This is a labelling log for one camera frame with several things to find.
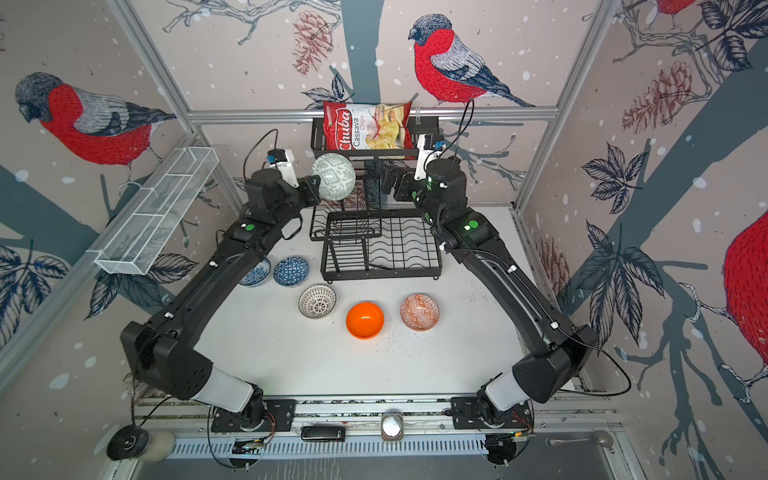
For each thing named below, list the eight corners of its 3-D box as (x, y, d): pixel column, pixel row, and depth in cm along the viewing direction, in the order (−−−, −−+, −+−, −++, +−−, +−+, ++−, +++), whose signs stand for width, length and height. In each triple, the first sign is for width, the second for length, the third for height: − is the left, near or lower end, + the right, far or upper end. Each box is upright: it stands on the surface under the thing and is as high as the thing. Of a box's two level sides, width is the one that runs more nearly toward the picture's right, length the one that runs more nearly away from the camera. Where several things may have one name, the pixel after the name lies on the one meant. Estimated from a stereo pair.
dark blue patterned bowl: (273, 286, 99) (270, 281, 97) (280, 262, 106) (277, 256, 103) (305, 286, 99) (302, 281, 97) (310, 262, 106) (308, 256, 103)
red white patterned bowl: (400, 330, 89) (401, 325, 86) (400, 299, 96) (400, 293, 93) (439, 330, 89) (440, 325, 86) (436, 299, 96) (437, 293, 93)
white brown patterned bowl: (298, 318, 91) (295, 313, 88) (304, 289, 98) (302, 284, 95) (334, 318, 91) (332, 313, 88) (338, 289, 98) (336, 284, 95)
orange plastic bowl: (346, 342, 87) (344, 337, 84) (349, 307, 94) (348, 301, 91) (384, 342, 87) (383, 337, 84) (384, 307, 94) (384, 301, 91)
